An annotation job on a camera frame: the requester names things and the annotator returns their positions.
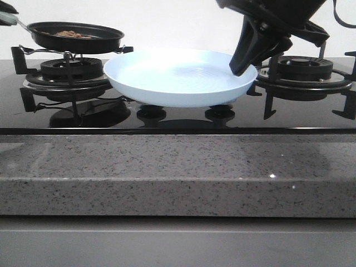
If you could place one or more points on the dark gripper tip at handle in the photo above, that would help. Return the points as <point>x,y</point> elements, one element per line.
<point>7,8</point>

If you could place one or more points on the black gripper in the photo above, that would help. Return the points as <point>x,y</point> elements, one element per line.
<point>292,17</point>

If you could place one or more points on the black frying pan green handle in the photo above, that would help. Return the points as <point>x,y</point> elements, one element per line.
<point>104,39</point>

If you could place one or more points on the brown meat slices pile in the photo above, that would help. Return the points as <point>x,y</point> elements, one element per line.
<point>72,34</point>

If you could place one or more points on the light blue plate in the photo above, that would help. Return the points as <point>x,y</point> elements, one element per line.
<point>177,77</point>

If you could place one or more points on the right black burner grate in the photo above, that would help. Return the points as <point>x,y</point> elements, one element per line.
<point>302,78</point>

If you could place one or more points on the black burner grate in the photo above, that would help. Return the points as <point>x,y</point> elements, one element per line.
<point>302,78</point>
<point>69,78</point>

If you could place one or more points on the silver right stove knob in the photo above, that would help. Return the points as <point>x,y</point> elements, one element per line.
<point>231,102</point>

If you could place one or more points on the left black burner grate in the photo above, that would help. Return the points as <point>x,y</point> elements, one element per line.
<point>69,78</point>

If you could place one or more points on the black glass gas hob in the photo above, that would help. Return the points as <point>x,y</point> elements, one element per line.
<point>262,112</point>

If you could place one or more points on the grey cabinet drawer front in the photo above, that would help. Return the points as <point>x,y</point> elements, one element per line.
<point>175,241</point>

